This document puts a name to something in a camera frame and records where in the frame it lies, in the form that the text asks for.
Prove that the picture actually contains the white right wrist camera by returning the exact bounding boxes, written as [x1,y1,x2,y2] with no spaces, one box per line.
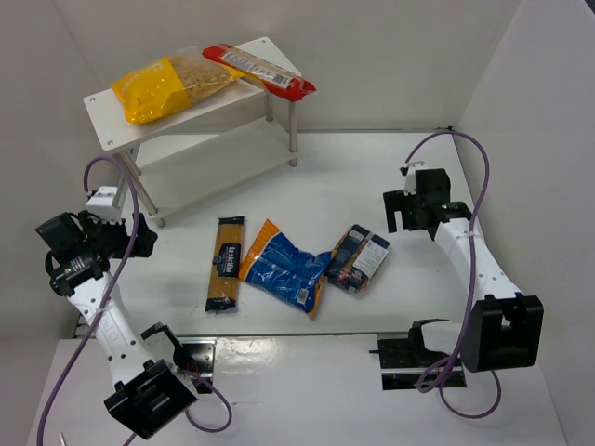
[400,161,427,196]

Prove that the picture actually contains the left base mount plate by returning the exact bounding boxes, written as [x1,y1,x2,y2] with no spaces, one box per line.
[174,336,217,378]

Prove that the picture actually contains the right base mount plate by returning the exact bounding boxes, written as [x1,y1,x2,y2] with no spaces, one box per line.
[369,332,446,391]

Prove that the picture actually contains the red spaghetti pack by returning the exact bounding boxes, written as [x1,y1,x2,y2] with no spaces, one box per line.
[202,44,316,102]

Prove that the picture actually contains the blue orange pasta bag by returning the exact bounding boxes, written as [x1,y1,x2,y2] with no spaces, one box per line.
[239,220,335,319]

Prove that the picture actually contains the white two-tier shelf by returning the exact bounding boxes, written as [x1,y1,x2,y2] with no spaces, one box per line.
[83,36,303,229]

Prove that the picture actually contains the yellow macaroni pasta bag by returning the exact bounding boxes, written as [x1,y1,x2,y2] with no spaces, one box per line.
[112,46,244,125]

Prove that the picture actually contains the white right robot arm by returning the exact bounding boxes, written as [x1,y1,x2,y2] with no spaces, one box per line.
[383,162,544,373]

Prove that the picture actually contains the dark clear pasta bag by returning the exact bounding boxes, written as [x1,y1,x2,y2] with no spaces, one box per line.
[324,224,390,294]

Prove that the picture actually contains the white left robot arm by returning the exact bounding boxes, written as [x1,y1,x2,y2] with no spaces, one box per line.
[36,211,198,439]

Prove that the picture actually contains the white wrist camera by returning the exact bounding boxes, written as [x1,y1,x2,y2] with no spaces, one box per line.
[86,186,121,223]
[400,161,427,196]

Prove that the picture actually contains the dark blue spaghetti pack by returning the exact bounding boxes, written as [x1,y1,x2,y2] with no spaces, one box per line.
[205,216,245,312]

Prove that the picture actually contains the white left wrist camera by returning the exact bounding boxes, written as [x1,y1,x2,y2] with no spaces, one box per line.
[86,186,121,223]

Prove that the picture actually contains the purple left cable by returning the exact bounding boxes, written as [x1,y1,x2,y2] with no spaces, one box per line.
[35,156,233,446]

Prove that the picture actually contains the base mount plate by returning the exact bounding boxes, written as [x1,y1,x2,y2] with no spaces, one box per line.
[174,336,217,378]
[369,332,446,391]

